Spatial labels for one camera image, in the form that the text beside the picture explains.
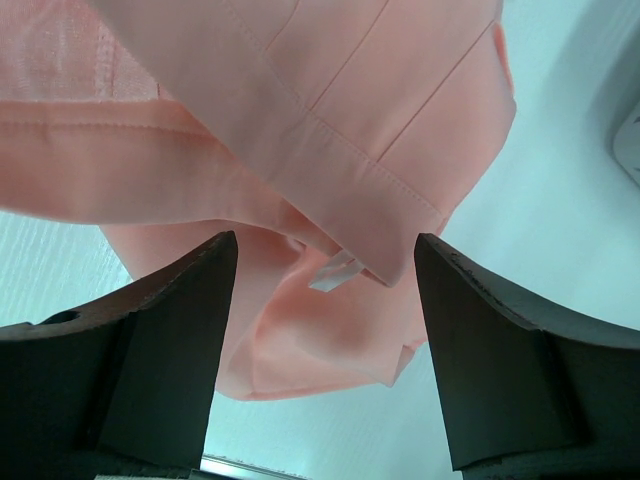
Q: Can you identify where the pink skirt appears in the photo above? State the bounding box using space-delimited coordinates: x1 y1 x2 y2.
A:
1 1 516 401

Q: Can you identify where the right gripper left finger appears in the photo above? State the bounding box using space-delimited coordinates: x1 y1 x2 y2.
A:
1 232 238 471

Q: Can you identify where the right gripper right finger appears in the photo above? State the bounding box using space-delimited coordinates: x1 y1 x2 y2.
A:
414 234 639 472

